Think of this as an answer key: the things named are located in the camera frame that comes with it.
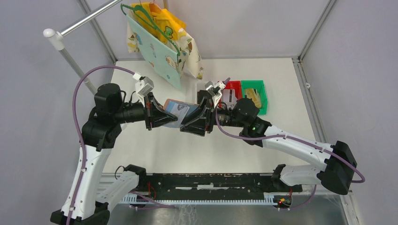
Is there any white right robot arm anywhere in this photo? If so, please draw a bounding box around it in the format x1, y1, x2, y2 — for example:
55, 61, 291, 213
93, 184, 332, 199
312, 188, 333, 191
180, 98, 359, 195

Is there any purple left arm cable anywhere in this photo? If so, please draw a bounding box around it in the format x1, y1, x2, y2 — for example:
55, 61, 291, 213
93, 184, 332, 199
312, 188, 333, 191
66, 65, 175, 225

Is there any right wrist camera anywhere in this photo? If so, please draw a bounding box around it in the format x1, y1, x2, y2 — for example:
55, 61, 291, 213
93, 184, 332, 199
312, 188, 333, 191
205, 81, 227, 108

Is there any green clothes hanger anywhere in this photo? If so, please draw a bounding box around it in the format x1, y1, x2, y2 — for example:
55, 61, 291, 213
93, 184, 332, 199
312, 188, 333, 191
122, 2, 187, 58

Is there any red plastic bin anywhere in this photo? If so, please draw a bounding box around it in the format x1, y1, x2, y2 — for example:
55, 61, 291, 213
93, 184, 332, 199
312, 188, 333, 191
220, 81, 243, 108

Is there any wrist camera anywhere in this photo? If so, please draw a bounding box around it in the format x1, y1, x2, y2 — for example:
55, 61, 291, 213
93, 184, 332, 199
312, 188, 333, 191
205, 81, 227, 108
133, 73, 154, 105

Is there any white printed credit card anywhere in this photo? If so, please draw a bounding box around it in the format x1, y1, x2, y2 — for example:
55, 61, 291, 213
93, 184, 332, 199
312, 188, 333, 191
171, 103, 190, 120

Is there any white plastic bin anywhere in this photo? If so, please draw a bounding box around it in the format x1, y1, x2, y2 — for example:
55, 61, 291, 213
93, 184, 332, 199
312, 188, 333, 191
196, 81, 211, 104

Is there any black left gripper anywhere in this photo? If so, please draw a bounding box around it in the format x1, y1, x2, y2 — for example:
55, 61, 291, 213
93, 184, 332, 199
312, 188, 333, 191
114, 91, 178, 130

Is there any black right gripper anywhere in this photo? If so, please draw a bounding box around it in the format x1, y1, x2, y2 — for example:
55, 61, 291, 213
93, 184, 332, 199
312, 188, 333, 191
180, 97, 245, 136

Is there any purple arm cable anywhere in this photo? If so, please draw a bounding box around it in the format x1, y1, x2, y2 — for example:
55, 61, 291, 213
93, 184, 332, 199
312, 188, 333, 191
214, 77, 366, 212
66, 65, 175, 225

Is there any light green cartoon garment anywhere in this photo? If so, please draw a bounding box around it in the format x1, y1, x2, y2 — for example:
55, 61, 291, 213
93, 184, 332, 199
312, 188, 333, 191
126, 16, 182, 90

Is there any yellow patterned children shirt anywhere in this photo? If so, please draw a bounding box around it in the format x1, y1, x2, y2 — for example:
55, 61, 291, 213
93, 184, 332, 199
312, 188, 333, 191
127, 2, 204, 80

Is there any white slotted cable duct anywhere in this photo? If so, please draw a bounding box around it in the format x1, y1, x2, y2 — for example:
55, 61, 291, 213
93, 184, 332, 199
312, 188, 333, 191
119, 194, 276, 206

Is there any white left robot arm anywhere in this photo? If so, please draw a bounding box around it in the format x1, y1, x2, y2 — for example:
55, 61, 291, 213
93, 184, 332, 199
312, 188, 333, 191
50, 83, 177, 225

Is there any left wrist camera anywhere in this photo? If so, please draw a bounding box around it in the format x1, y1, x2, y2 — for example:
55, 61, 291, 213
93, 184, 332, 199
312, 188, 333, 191
133, 73, 154, 105

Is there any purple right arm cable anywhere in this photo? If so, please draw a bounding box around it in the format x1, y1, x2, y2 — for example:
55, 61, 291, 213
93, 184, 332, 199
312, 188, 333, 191
214, 77, 366, 212

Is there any gold cards stack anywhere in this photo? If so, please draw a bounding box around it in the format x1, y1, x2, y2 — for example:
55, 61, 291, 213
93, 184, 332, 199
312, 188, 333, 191
244, 88, 262, 108

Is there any white cards stack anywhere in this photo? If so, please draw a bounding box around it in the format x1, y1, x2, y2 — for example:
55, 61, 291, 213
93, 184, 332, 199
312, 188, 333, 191
220, 89, 238, 109

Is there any green plastic bin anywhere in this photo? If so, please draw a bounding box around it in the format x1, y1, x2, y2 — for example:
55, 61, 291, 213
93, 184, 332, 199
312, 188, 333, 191
240, 80, 268, 115

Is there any silver clothes rack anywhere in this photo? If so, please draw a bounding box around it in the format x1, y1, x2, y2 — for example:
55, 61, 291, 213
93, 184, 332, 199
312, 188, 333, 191
43, 0, 125, 95

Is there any black cards stack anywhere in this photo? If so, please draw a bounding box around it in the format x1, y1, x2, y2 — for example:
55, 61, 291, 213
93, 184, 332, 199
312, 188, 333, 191
197, 90, 208, 104

